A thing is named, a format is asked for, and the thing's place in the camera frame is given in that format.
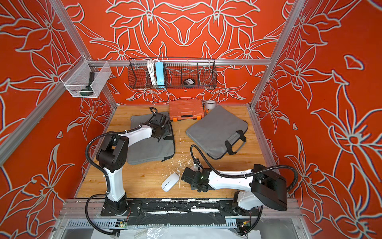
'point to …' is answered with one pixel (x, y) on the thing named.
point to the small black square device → (189, 81)
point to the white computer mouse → (170, 181)
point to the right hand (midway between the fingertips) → (193, 181)
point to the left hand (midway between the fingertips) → (167, 130)
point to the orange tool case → (186, 109)
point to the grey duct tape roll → (210, 104)
